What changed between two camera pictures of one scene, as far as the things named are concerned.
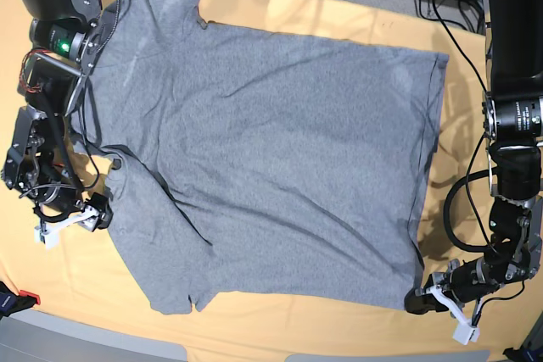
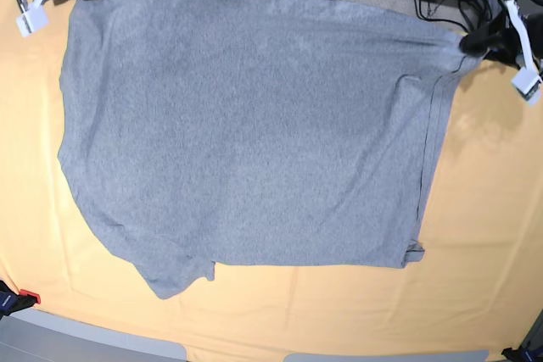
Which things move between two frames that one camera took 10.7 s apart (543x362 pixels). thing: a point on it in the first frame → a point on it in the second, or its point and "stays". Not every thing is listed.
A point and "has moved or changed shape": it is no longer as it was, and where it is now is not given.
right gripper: (473, 281) → (503, 38)
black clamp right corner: (523, 354) stays
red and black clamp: (10, 303) stays
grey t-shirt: (258, 168) has moved or changed shape
